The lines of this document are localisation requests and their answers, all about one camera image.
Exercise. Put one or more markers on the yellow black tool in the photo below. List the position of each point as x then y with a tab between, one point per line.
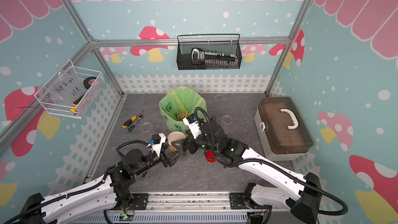
75	104

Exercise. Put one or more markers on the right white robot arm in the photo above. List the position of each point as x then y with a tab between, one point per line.
301	194

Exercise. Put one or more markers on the black tape roll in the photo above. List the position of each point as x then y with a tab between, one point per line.
89	81

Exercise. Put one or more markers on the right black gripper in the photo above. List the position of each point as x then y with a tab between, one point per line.
188	138

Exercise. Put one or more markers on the white wire wall basket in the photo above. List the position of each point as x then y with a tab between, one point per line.
88	98

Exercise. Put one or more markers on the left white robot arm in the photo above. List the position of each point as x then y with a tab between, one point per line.
111	190

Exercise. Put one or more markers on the green bag trash bin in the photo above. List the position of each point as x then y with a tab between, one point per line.
180	98

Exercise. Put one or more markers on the brown lid storage box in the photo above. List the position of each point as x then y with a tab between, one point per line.
282	132

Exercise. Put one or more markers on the socket set in basket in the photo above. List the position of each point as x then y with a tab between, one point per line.
213	59

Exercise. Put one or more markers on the black mesh wall basket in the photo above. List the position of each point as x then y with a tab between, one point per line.
219	43

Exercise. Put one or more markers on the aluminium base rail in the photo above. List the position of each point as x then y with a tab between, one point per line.
202	207

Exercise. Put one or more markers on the yellow handle screwdriver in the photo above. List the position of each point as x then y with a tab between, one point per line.
131	120

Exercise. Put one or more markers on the clear plastic bag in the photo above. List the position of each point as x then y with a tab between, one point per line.
64	89

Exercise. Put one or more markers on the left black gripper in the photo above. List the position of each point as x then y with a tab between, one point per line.
169	160

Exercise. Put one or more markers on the peanut pile in bin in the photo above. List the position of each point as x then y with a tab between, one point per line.
182	115

